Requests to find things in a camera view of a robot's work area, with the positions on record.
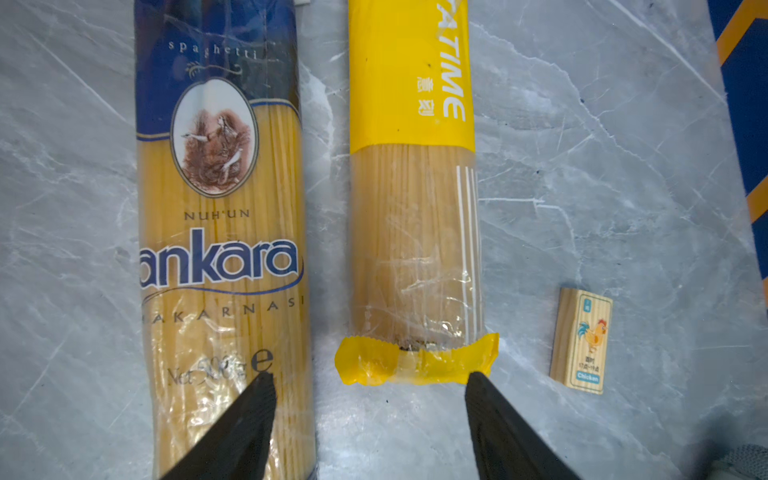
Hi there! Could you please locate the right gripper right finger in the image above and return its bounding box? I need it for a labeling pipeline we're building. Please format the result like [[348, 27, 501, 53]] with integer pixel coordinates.
[[465, 372, 577, 480]]

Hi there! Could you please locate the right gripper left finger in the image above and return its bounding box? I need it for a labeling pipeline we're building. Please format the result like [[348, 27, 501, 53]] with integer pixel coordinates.
[[163, 372, 277, 480]]

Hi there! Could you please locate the small tan tag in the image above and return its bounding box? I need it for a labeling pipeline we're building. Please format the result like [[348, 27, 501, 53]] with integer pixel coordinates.
[[549, 287, 613, 395]]

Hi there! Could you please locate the blue yellow spaghetti bag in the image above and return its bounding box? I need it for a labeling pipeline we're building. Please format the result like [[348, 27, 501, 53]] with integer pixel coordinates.
[[134, 1, 316, 479]]

